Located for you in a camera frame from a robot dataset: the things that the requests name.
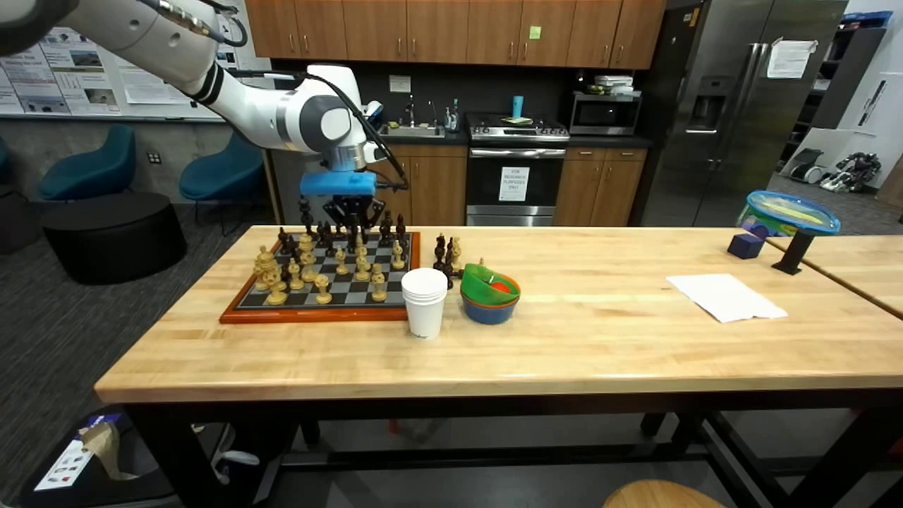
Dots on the blue green plate on stand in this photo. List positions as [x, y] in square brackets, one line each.
[788, 215]

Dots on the green and blue bowl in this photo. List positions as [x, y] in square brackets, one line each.
[489, 298]

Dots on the dark chess pawn off-board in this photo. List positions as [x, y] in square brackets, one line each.
[441, 253]

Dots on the stainless steel oven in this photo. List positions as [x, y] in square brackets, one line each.
[513, 170]

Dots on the black gripper blue mount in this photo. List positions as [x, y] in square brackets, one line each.
[347, 201]

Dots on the kitchen sink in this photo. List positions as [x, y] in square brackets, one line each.
[412, 130]

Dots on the butcher block table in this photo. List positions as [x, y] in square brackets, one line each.
[599, 326]

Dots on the wooden chess board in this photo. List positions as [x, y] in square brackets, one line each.
[335, 278]

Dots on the black round ottoman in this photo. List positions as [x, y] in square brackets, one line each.
[114, 237]

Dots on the black microwave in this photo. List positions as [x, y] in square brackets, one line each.
[595, 115]

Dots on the white paper sheet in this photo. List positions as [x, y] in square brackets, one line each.
[725, 298]

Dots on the near wooden orange stool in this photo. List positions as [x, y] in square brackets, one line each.
[657, 496]

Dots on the light chess piece off-board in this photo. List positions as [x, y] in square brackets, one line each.
[455, 253]

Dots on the stainless steel refrigerator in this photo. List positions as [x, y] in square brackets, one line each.
[722, 92]

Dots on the white paper cup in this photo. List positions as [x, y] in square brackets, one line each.
[423, 294]

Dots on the teal chair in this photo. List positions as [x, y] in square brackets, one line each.
[93, 174]

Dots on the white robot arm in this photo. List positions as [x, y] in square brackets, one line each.
[174, 41]

